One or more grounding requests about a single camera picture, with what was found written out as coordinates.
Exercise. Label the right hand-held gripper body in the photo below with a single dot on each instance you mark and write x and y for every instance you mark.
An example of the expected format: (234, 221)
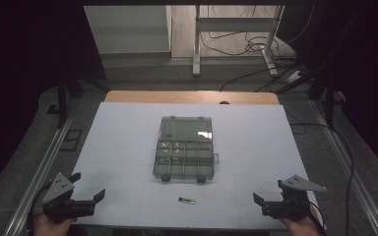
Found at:
(292, 203)

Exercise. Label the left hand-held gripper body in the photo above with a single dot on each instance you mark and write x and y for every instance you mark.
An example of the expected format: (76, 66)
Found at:
(57, 191)

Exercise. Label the person's right hand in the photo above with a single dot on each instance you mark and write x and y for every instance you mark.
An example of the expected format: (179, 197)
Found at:
(303, 227)

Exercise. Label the person's left hand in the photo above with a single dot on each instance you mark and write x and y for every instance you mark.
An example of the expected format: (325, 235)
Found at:
(50, 228)

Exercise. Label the white table cover sheet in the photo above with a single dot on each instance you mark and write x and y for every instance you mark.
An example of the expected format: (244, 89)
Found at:
(249, 147)

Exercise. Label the small dark metallic cylinder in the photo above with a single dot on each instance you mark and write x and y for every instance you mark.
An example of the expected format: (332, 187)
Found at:
(187, 201)

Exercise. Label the black metal stand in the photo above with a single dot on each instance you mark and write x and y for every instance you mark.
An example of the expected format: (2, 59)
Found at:
(328, 98)
(62, 101)

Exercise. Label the clear plastic compartment box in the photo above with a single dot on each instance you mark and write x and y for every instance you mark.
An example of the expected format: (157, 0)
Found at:
(183, 154)

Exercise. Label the white power strip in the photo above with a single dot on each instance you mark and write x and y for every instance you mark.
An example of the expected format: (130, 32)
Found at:
(294, 76)

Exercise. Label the white cabinet panel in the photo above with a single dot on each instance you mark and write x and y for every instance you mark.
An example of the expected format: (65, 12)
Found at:
(128, 29)

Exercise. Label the aluminium rail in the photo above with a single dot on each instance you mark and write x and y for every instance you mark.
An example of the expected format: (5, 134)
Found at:
(39, 177)
(351, 183)

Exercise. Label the black floor frame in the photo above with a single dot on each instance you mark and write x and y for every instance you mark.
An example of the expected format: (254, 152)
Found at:
(71, 140)

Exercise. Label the white metal desk frame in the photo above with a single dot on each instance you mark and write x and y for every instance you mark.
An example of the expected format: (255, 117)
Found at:
(233, 24)

